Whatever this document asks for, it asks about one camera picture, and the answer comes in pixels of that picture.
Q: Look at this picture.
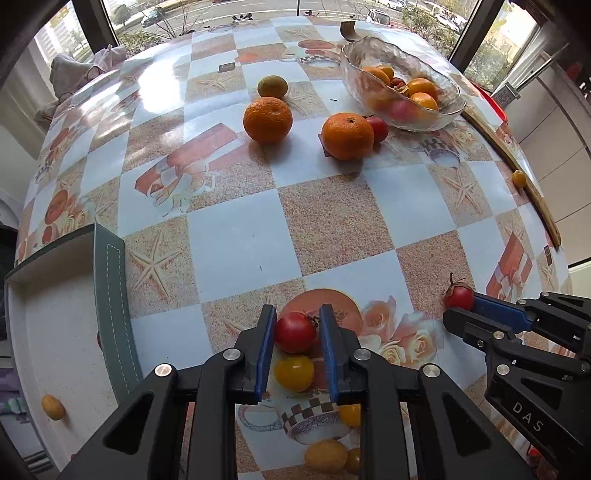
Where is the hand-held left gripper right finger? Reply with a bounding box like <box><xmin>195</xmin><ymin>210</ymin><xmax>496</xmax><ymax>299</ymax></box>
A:
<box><xmin>319</xmin><ymin>304</ymin><xmax>536</xmax><ymax>480</ymax></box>

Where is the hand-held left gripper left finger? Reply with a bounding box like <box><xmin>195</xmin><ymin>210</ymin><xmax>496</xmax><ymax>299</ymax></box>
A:
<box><xmin>60</xmin><ymin>304</ymin><xmax>278</xmax><ymax>480</ymax></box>

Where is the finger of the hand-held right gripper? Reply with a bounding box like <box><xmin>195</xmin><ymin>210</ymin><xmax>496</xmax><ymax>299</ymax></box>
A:
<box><xmin>473</xmin><ymin>292</ymin><xmax>591</xmax><ymax>359</ymax></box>
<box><xmin>443</xmin><ymin>306</ymin><xmax>591</xmax><ymax>376</ymax></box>

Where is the small red tomato with stem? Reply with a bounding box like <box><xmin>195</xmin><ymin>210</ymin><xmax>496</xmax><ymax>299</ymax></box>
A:
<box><xmin>443</xmin><ymin>273</ymin><xmax>476</xmax><ymax>312</ymax></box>

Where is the red cherry tomato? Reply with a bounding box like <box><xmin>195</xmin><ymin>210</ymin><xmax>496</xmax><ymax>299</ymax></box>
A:
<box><xmin>366</xmin><ymin>115</ymin><xmax>389</xmax><ymax>144</ymax></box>
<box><xmin>274</xmin><ymin>311</ymin><xmax>320</xmax><ymax>354</ymax></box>

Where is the checkered printed tablecloth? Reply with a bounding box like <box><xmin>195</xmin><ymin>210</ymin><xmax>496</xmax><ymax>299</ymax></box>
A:
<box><xmin>14</xmin><ymin>13</ymin><xmax>574</xmax><ymax>480</ymax></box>

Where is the wooden strip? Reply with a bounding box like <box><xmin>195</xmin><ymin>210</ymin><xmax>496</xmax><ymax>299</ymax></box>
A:
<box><xmin>462</xmin><ymin>105</ymin><xmax>562</xmax><ymax>249</ymax></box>

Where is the red plastic object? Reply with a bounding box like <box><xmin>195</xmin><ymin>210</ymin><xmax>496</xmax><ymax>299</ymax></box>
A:
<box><xmin>470</xmin><ymin>79</ymin><xmax>509</xmax><ymax>124</ymax></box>

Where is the grey cabinet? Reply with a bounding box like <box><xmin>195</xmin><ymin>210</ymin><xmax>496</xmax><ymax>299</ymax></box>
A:
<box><xmin>505</xmin><ymin>44</ymin><xmax>591</xmax><ymax>268</ymax></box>

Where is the yellow oval fruit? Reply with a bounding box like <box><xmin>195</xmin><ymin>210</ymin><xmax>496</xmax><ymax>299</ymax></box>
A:
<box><xmin>41</xmin><ymin>394</ymin><xmax>66</xmax><ymax>422</ymax></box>

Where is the large orange with stem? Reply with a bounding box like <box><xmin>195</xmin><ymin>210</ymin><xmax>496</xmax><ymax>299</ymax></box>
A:
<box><xmin>321</xmin><ymin>112</ymin><xmax>375</xmax><ymax>162</ymax></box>

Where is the orange tangerine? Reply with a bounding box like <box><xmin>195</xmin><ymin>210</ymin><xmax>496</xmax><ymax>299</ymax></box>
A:
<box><xmin>409</xmin><ymin>92</ymin><xmax>439</xmax><ymax>113</ymax></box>
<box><xmin>406</xmin><ymin>78</ymin><xmax>438</xmax><ymax>100</ymax></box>
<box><xmin>361</xmin><ymin>65</ymin><xmax>395</xmax><ymax>88</ymax></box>

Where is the greenish tangerine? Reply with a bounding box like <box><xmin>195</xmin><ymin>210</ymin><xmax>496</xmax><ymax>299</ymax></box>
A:
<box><xmin>257</xmin><ymin>75</ymin><xmax>289</xmax><ymax>100</ymax></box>

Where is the clear glass bowl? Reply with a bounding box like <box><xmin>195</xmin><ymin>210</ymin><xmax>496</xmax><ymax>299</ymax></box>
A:
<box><xmin>340</xmin><ymin>36</ymin><xmax>467</xmax><ymax>133</ymax></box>

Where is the grey crumpled cloth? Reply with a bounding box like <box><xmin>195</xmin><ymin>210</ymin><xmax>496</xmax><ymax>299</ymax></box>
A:
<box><xmin>36</xmin><ymin>45</ymin><xmax>127</xmax><ymax>121</ymax></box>

